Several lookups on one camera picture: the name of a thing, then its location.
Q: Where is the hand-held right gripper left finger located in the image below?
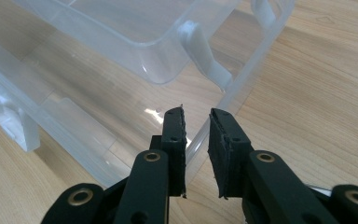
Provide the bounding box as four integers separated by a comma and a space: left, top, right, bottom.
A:
149, 105, 188, 199

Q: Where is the clear plastic storage box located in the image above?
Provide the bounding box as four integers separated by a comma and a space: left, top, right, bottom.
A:
0, 0, 296, 189

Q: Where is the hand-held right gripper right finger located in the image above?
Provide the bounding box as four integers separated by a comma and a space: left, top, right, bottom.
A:
206, 107, 255, 200

